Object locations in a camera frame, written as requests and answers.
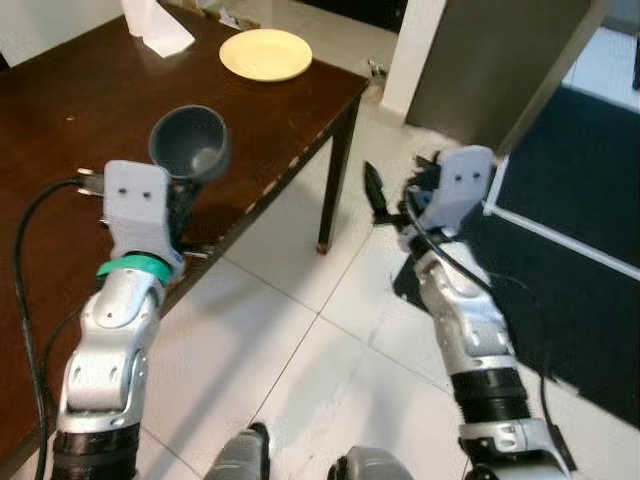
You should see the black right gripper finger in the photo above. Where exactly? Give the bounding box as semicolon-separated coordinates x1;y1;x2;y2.
362;160;396;227

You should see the dark grey bowl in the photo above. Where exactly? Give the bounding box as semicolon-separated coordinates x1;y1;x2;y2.
148;104;233;187

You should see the green wrist band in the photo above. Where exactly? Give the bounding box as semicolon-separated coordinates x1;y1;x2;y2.
97;254;173;287

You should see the small grey floor object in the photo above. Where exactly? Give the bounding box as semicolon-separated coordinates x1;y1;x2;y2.
365;60;391;101

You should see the dark brown wooden table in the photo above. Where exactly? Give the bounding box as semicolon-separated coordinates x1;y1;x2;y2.
0;0;371;473

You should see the white floor tape line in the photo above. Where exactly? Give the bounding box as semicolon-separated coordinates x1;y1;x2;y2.
484;155;640;283

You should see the grey metal cabinet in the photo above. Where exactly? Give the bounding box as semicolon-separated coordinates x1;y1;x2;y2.
405;0;612;157

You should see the dark floor rug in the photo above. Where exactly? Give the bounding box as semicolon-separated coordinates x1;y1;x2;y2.
393;85;640;429

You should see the pale yellow plate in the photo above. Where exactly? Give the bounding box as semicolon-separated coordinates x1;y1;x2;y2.
219;28;314;83

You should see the white paper napkin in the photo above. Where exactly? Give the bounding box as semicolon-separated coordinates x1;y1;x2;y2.
120;0;196;58

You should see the crumpled white wrapper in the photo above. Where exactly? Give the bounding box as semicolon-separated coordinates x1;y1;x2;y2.
196;0;251;31

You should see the silver left robot leg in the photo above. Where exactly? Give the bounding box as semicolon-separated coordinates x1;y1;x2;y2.
203;421;272;480

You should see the silver robot leg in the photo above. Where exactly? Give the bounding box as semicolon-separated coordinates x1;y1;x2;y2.
329;445;417;480
203;421;272;480

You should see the silver right robot leg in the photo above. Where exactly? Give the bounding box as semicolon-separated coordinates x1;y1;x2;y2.
329;445;417;480

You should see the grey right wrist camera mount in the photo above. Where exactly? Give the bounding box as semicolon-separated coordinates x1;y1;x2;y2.
424;145;497;238

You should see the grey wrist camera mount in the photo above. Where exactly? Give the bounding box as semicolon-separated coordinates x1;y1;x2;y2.
424;145;497;238
103;160;186;273

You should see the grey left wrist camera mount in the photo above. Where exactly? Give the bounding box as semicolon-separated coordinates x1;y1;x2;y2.
103;160;186;273

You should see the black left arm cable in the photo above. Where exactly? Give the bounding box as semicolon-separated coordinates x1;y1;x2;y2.
12;170;107;456

